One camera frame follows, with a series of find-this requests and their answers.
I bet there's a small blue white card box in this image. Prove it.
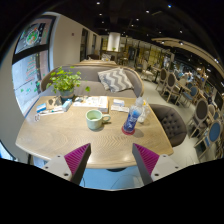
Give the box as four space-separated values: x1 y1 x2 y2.
35 103 48 114

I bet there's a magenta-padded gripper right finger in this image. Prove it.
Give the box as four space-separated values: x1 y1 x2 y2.
132 143 183 186

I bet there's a grey tufted armchair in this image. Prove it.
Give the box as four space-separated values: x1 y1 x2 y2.
148 103 188 148

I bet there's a dark framed wall poster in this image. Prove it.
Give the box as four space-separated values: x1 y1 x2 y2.
14 18 56 54

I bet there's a clear blue-labelled water bottle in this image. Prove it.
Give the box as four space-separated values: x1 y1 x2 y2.
122 96 145 134

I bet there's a curved grey sofa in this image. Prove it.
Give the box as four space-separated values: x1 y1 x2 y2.
40 63 145 99

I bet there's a group of ceiling lights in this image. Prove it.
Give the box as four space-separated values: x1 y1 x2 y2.
94 0 221 64

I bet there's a grey white chevron cushion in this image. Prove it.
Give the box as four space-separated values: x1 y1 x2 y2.
97 67 135 93

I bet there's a white printed booklet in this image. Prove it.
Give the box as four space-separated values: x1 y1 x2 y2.
72 95 101 108

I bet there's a pale green mug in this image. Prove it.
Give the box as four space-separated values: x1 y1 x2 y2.
85 109 112 131

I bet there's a small white card pack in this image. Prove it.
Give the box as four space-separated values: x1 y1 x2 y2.
112 98 126 108

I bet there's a small light blue box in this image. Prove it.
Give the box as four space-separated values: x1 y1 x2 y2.
61 99 73 112

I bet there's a group of dining chairs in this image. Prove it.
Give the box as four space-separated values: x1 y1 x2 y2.
154 63 224 158

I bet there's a green potted plant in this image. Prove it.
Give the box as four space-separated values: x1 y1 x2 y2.
45 65 91 100

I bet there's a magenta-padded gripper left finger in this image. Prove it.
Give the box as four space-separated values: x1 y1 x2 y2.
41 143 92 186

